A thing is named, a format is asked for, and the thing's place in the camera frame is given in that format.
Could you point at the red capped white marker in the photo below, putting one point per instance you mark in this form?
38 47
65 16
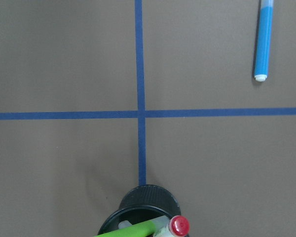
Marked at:
177 226

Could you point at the blue marker pen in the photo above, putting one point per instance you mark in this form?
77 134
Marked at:
264 40

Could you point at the green highlighter pen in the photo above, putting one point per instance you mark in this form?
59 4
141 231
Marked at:
142 229

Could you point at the black mesh pen cup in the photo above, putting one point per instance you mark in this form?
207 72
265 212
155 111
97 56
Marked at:
143 203

